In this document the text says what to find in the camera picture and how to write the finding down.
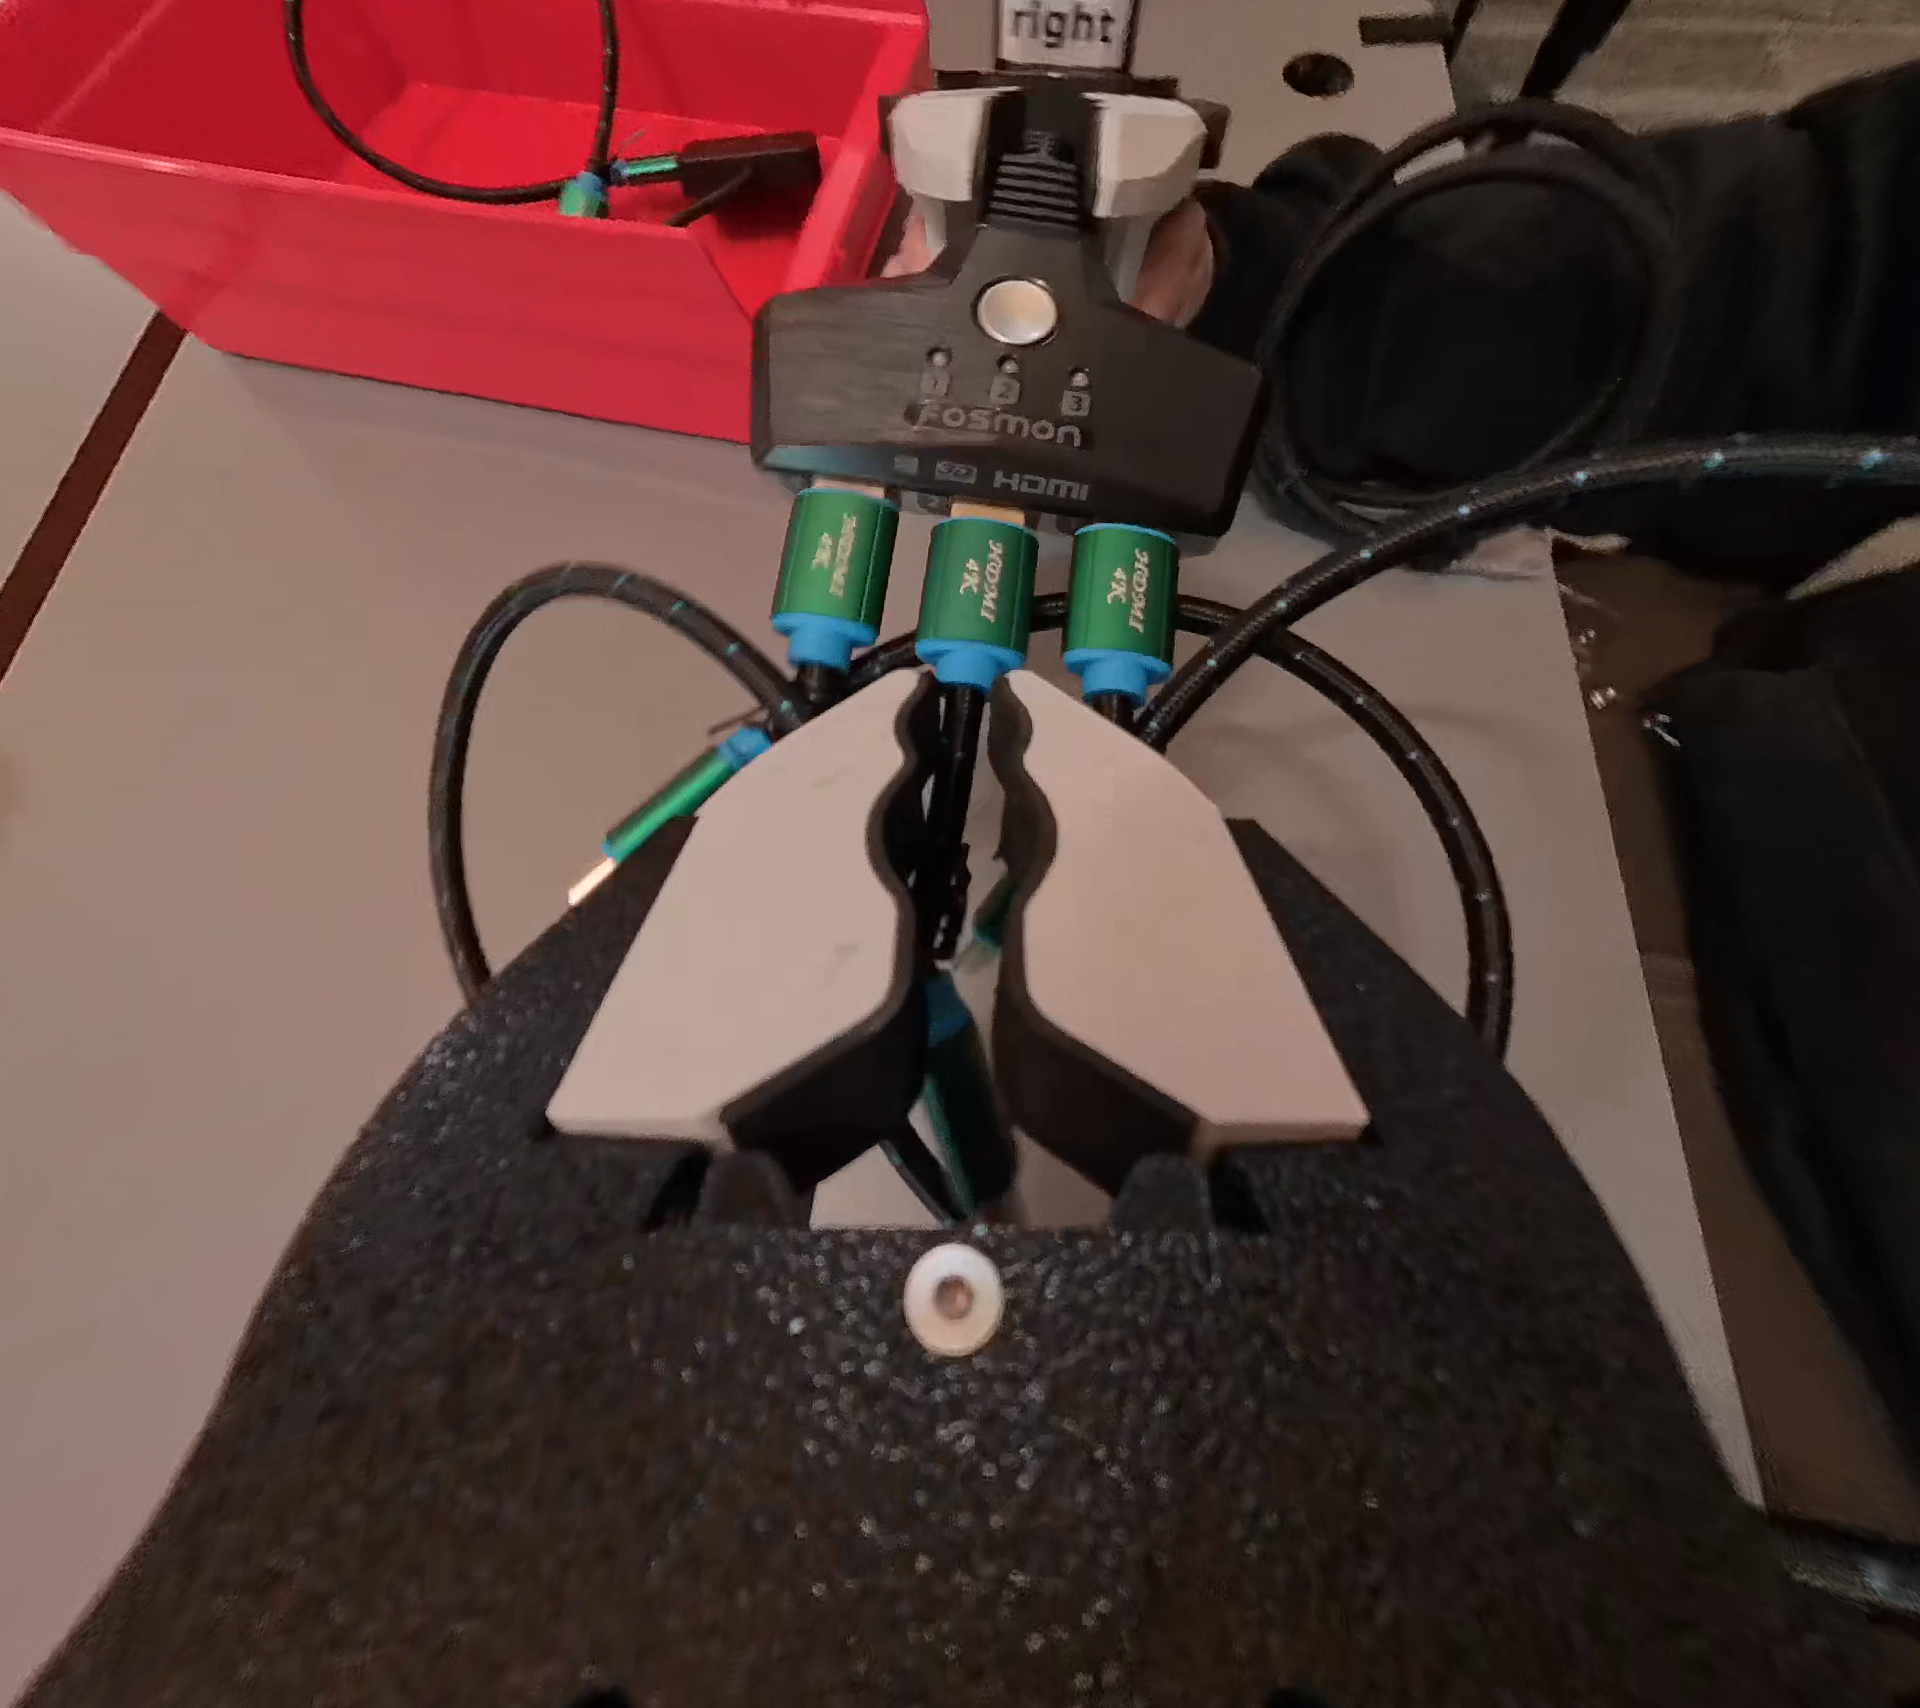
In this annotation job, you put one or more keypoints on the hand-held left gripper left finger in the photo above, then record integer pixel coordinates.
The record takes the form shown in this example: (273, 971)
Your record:
(720, 942)

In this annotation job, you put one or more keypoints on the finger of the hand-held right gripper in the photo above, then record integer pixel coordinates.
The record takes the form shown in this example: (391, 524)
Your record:
(1155, 163)
(933, 163)

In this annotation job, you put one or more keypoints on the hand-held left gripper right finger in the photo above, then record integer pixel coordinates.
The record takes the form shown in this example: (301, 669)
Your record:
(1193, 942)

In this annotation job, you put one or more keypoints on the black video switch box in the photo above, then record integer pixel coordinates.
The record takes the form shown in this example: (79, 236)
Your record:
(900, 388)

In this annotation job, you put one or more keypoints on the red plastic bin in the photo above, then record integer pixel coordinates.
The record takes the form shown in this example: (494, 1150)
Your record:
(451, 298)

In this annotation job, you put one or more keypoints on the grey desk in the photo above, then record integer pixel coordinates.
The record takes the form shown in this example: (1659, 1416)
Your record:
(301, 688)

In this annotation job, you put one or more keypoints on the person's right hand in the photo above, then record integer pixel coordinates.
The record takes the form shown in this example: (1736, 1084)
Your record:
(1178, 270)

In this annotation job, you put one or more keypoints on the black adapter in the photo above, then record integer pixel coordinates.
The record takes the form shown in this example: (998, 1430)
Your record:
(751, 163)

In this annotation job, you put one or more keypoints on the person's leg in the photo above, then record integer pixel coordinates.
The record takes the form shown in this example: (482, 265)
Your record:
(1831, 913)

